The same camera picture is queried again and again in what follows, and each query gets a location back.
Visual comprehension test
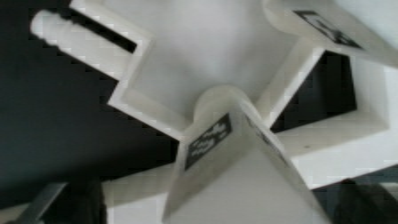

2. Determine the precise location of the white chair seat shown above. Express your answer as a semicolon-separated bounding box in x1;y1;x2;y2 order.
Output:
29;0;398;141

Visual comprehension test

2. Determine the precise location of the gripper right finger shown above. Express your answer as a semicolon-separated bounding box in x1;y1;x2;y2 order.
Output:
310;174;398;224

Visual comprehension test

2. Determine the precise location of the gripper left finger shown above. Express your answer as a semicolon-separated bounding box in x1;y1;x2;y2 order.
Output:
11;181;105;224

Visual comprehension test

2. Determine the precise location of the white chair leg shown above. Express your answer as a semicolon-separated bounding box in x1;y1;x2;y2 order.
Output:
162;85;333;224
264;0;398;67

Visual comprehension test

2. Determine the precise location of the white U-shaped obstacle fence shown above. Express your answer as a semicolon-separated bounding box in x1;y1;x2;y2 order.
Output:
0;106;398;224

